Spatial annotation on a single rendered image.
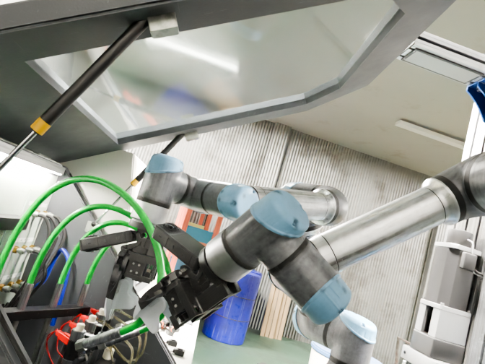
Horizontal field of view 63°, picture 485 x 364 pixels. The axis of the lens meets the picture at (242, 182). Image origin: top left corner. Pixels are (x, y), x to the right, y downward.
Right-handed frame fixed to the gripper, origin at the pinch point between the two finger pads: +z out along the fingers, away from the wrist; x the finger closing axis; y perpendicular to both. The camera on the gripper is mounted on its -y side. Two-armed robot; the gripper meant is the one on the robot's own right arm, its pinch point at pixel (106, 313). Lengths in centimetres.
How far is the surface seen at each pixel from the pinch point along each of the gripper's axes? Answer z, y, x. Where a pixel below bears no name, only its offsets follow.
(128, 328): -1.9, 7.1, -13.4
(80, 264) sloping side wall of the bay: -2.5, -17.5, 31.3
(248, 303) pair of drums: 58, 90, 469
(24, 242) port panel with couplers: -5.1, -31.8, 25.0
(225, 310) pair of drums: 75, 61, 463
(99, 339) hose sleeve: 1.6, 2.8, -11.8
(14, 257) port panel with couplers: -1.1, -31.8, 22.1
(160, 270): -13.3, 9.5, -14.4
